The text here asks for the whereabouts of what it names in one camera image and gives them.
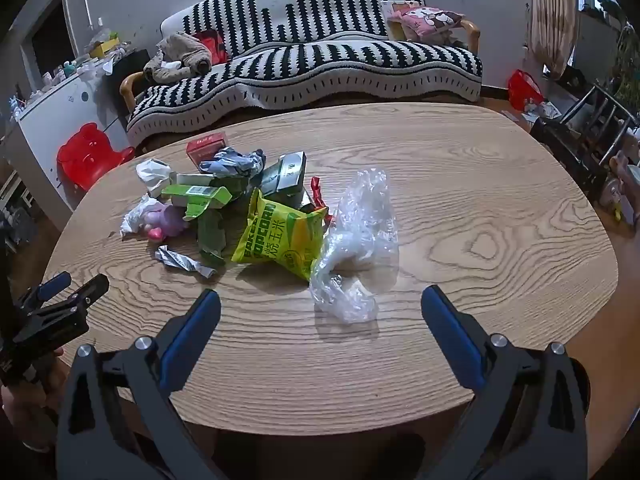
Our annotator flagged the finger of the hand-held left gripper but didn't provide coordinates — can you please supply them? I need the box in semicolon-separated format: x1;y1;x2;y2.
15;272;72;311
30;274;110;322

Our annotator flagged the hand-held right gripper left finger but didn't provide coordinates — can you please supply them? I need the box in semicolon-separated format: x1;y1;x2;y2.
56;289;222;480

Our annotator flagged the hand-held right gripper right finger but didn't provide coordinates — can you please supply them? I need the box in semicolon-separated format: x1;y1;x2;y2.
421;285;591;480

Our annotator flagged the green snack bag silver lining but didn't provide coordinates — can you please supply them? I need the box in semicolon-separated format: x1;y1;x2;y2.
196;207;236;266

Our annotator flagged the yellow green popcorn bag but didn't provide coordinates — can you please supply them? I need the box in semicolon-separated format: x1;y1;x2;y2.
231;189;328;281

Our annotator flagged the green white cardboard box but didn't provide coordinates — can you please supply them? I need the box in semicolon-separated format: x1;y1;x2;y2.
161;184;233;221

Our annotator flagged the person's left hand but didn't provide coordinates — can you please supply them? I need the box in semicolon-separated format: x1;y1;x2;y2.
0;345;68;453

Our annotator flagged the silver foil wrapper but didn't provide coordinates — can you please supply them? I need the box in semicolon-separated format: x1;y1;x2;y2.
155;245;217;278

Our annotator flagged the white crumpled tissue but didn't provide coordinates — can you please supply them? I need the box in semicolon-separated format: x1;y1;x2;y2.
120;194;163;236

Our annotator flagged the pink small toy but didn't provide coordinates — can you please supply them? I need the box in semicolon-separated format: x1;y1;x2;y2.
142;205;190;241

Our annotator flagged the clear plastic bag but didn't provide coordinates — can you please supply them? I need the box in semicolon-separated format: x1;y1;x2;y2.
309;167;401;323

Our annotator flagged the white crumpled paper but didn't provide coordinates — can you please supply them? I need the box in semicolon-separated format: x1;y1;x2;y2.
136;158;173;196

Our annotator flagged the red plastic child chair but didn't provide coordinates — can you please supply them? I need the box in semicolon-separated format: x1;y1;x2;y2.
56;122;136;193

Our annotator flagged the white green small box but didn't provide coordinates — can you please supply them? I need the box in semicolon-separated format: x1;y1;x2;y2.
170;172;251;201

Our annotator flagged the blue white crumpled wrapper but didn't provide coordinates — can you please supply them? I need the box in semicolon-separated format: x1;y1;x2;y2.
198;146;266;177

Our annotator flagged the red small box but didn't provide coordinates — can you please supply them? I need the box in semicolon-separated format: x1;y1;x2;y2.
186;131;227;166

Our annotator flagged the white cabinet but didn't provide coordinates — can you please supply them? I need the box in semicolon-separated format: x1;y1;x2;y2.
10;55;131;211

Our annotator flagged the grey green carton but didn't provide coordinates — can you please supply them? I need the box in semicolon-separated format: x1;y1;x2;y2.
260;152;307;198

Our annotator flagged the red candy wrapper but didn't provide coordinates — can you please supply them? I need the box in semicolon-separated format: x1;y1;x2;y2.
310;176;333;226

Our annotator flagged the clutter of small bottles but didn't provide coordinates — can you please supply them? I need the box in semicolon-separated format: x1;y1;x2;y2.
10;30;131;111

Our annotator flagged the pile of toys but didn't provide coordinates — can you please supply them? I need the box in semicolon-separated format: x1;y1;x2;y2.
599;150;640;228

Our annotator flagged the dark low coffee table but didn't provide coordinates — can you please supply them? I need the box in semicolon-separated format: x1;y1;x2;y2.
530;82;640;201

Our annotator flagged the brown plush toy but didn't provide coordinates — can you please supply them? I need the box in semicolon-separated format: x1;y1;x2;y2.
144;31;213;85

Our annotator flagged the red plastic bag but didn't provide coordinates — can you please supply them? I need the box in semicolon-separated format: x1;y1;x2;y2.
507;70;545;111

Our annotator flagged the red cushion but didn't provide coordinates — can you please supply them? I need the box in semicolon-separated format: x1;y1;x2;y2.
192;30;231;66

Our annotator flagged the black white striped sofa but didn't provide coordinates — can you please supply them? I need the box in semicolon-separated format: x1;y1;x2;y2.
120;0;483;148

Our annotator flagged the pink printed cushion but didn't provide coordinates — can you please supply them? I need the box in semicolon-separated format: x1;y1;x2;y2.
387;5;466;43

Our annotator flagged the green houseplant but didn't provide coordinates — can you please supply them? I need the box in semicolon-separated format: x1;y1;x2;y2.
597;0;640;106

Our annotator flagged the beige patterned curtain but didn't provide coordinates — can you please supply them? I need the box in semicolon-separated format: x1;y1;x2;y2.
530;0;581;78

